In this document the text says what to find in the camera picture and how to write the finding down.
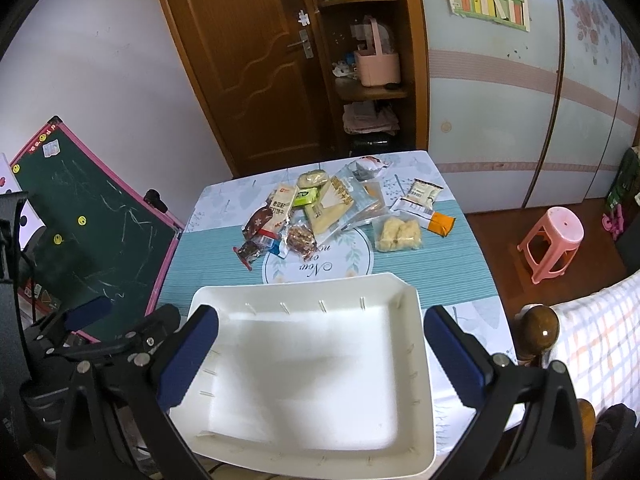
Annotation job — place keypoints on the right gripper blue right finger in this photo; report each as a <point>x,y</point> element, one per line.
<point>465,361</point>

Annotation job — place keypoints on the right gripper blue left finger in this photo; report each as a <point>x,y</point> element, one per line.
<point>181,355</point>

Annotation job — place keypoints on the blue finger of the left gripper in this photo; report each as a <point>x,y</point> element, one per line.
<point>160,324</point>
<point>88,313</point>

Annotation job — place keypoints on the red dark snack packet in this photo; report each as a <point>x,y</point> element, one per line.
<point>253,247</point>

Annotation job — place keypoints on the orange white long packet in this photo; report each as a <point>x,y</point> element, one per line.
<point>433,221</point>

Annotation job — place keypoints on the clear bag yellow puffs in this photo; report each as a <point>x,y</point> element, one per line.
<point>396,233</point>

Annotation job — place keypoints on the nut mix clear packet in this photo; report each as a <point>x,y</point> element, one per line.
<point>301,240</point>

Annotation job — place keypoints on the beige long cracker packet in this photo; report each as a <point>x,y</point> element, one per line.
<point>280,204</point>

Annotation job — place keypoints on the large clear bag yellow wafers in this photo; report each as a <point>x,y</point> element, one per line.
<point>343,203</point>

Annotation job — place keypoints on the small beige biscuit packet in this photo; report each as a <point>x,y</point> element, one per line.
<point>423,193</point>

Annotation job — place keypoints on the orange cracker clear packet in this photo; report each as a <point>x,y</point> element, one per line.
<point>374,189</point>

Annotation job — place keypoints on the wooden bedpost knob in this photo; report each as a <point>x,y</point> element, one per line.
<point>535,330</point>

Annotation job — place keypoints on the teal round-print placemat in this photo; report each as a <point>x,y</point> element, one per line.
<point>447,270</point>

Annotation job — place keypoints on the checked white bedsheet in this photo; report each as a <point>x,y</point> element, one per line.
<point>599,337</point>

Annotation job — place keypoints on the white plastic tray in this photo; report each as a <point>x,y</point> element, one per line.
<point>325,380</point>

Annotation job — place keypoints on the blue white small packet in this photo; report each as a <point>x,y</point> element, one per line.
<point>279,248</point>

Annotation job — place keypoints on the pink plastic stool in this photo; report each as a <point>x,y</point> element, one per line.
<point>563,232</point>

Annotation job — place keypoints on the green small snack packet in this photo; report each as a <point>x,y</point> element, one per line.
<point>305,196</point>

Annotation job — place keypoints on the yellow cake in clear wrap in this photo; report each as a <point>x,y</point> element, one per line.
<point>312,179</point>

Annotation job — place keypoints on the silver crumpled snack wrapper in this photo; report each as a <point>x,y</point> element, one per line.
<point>367,168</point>

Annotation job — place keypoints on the folded cloth on shelf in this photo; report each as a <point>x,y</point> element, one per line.
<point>364,117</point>

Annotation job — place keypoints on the brown wooden door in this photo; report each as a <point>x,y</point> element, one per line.
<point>256,72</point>

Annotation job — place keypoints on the pink basket on shelf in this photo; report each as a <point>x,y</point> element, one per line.
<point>375,67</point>

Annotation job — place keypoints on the wooden open shelf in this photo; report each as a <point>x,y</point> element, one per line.
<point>338,33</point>

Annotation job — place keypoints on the green chalkboard pink frame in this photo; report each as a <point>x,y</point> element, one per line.
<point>101,238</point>

